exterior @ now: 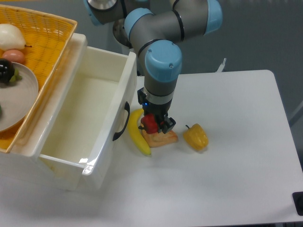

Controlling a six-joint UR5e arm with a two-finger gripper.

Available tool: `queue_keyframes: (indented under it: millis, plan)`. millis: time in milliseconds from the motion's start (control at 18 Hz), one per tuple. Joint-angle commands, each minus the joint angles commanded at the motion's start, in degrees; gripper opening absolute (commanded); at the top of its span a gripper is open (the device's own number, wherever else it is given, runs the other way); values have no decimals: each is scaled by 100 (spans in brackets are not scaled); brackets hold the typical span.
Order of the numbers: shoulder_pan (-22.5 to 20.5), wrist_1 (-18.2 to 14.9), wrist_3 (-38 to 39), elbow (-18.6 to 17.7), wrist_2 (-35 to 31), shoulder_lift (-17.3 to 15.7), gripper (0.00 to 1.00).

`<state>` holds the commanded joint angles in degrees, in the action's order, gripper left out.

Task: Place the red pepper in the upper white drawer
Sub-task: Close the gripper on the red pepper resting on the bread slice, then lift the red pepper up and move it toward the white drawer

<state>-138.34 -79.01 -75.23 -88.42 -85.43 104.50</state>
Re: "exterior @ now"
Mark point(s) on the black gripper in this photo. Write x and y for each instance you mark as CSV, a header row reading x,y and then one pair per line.
x,y
158,106

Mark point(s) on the red bell pepper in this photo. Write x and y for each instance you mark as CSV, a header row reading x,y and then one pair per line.
x,y
152,126

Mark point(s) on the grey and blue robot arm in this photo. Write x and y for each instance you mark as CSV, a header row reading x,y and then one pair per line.
x,y
154,38

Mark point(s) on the yellow bell pepper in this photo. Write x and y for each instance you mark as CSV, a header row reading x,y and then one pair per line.
x,y
196,137

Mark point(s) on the white open upper drawer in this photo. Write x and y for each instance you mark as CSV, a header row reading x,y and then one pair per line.
x,y
88,118

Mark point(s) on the white drawer cabinet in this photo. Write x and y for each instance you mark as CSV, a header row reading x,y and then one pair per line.
x,y
23,161

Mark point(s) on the triangular pastry turnover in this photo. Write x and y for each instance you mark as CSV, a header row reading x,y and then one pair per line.
x,y
159,139

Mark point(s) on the yellow banana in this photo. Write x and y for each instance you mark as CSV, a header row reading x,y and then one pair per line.
x,y
135,134

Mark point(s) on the yellow wicker basket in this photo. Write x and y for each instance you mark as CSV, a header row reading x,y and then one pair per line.
x,y
48,36

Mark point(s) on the grey round plate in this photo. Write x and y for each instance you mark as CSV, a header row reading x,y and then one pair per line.
x,y
17,98

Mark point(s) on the pink egg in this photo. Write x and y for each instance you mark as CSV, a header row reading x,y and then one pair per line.
x,y
14,56

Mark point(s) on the dark purple mangosteen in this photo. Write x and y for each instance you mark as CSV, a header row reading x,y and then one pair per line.
x,y
8,73

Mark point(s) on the black object at table edge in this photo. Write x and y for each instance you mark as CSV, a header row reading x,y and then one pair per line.
x,y
298,202

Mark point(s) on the white pear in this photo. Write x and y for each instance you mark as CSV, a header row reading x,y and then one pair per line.
x,y
11,38

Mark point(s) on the black drawer handle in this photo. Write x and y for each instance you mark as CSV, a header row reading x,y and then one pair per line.
x,y
123,121

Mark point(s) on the white bracket behind table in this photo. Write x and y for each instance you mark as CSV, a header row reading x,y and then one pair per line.
x,y
221,66

